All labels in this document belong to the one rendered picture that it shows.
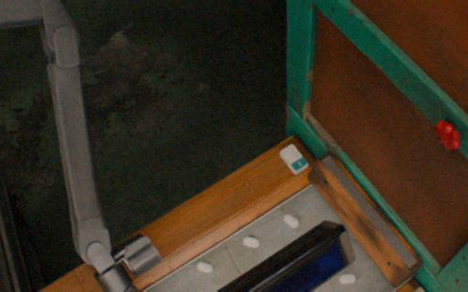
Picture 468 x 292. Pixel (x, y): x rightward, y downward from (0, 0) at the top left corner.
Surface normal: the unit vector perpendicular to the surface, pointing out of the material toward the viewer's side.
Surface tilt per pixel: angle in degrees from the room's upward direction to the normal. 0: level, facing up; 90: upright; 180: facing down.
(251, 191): 0
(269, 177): 0
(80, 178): 42
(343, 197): 67
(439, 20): 90
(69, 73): 56
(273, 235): 0
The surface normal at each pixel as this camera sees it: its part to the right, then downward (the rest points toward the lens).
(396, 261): -0.79, 0.27
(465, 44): -0.84, 0.51
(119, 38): -0.07, -0.48
